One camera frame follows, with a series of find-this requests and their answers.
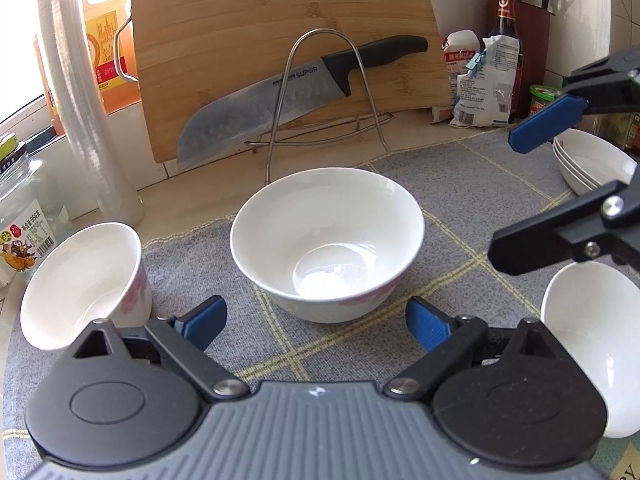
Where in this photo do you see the plain white bowl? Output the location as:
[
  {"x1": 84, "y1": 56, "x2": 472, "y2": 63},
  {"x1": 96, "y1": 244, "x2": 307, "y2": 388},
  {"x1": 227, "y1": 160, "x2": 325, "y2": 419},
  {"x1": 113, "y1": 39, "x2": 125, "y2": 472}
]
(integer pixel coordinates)
[{"x1": 541, "y1": 261, "x2": 639, "y2": 439}]

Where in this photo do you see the white fruit-print plate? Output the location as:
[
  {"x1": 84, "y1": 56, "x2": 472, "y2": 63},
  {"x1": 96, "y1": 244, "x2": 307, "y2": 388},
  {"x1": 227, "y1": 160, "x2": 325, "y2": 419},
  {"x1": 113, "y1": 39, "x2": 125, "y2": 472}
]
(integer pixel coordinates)
[{"x1": 552, "y1": 129, "x2": 637, "y2": 196}]

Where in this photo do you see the dark red knife block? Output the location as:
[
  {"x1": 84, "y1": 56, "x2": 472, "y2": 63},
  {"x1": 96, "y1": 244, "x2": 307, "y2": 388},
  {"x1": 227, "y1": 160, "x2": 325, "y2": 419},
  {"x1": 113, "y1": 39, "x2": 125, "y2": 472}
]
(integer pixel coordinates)
[{"x1": 485, "y1": 0, "x2": 551, "y2": 118}]

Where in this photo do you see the teal binder clip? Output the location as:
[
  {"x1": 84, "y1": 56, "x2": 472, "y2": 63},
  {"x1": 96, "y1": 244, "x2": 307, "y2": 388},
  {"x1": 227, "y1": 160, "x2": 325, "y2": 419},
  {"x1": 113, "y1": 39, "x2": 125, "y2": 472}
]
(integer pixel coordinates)
[{"x1": 465, "y1": 51, "x2": 486, "y2": 74}]

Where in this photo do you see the green-lid sauce jar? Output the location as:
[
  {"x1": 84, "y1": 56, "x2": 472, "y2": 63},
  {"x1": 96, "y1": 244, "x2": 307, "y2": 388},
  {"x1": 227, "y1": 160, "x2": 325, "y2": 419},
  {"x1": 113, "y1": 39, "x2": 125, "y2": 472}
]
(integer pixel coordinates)
[{"x1": 529, "y1": 84, "x2": 560, "y2": 115}]

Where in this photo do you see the glass jar with label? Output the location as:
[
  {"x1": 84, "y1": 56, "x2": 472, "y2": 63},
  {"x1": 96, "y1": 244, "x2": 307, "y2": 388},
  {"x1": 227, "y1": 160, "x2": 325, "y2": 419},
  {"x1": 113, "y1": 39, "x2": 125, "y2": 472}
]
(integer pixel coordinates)
[{"x1": 1, "y1": 142, "x2": 73, "y2": 280}]

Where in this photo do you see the dark soy sauce bottle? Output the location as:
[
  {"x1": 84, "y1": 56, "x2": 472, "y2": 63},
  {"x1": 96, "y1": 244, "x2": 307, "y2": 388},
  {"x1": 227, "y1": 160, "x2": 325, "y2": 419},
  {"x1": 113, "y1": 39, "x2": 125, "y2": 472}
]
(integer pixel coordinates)
[{"x1": 487, "y1": 0, "x2": 524, "y2": 125}]

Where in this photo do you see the stack of clear cups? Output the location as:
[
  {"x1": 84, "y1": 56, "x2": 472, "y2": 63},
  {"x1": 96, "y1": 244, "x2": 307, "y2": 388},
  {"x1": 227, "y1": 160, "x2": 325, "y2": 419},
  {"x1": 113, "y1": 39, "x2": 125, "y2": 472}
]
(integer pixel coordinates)
[{"x1": 37, "y1": 0, "x2": 144, "y2": 226}]

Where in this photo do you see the red-white seasoning bag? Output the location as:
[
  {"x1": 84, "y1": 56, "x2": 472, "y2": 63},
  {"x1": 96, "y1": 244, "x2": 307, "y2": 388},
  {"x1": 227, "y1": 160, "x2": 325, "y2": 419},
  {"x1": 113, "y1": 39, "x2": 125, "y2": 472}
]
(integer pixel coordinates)
[{"x1": 430, "y1": 29, "x2": 483, "y2": 124}]

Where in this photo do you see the white seasoning bag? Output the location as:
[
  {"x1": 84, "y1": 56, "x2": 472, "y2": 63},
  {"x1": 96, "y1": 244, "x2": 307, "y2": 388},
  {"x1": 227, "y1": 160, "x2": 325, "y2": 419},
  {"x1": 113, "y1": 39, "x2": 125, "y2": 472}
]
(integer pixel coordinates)
[{"x1": 452, "y1": 38, "x2": 507, "y2": 128}]

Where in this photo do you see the grey checked dish mat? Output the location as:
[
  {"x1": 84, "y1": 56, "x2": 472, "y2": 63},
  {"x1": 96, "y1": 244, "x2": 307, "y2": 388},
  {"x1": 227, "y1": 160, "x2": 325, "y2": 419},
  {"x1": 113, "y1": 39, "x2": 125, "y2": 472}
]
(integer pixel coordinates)
[{"x1": 0, "y1": 129, "x2": 640, "y2": 480}]

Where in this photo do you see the bamboo cutting board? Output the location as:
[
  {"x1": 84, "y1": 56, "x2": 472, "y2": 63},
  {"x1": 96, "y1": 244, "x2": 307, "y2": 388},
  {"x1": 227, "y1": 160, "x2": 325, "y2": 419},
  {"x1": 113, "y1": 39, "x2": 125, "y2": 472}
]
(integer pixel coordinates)
[{"x1": 131, "y1": 0, "x2": 450, "y2": 162}]

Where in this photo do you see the steel wire board rack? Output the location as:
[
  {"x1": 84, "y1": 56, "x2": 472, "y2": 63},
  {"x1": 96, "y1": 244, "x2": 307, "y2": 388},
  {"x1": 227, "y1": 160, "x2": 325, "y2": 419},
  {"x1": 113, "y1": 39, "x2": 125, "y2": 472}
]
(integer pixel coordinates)
[{"x1": 264, "y1": 28, "x2": 390, "y2": 186}]

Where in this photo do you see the pink floral white bowl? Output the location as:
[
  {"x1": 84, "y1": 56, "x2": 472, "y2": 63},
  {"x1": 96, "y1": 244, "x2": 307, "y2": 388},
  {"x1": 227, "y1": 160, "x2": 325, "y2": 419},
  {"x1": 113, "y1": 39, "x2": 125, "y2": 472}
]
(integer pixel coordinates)
[{"x1": 20, "y1": 222, "x2": 152, "y2": 351}]

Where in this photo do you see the black-handled kitchen knife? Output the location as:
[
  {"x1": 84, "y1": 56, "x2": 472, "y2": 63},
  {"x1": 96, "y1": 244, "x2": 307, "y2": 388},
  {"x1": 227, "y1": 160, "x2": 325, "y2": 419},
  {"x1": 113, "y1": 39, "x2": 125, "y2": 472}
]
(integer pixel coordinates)
[{"x1": 176, "y1": 35, "x2": 428, "y2": 170}]

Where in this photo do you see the orange oil bottle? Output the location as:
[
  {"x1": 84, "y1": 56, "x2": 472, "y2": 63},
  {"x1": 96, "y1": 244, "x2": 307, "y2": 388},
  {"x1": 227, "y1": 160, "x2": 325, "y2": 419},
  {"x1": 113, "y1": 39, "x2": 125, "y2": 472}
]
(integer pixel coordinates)
[{"x1": 34, "y1": 0, "x2": 141, "y2": 136}]

